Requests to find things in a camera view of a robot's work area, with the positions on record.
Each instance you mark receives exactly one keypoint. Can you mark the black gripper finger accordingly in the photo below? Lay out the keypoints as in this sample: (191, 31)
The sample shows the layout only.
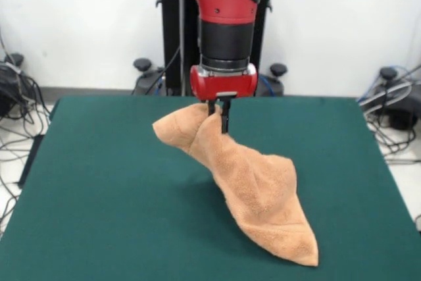
(212, 107)
(226, 119)

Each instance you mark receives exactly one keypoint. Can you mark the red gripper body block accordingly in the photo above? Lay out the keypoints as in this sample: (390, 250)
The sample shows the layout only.
(227, 85)

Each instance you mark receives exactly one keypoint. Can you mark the tan terry towel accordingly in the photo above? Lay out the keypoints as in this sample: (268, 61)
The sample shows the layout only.
(263, 195)

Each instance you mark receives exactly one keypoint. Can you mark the dark green table cloth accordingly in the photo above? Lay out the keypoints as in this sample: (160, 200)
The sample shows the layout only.
(98, 195)

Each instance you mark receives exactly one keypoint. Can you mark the grey stand leg with knob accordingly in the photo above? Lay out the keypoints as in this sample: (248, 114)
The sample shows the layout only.
(399, 114)
(6, 100)

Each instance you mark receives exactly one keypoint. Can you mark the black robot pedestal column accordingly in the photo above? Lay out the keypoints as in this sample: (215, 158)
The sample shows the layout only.
(169, 47)

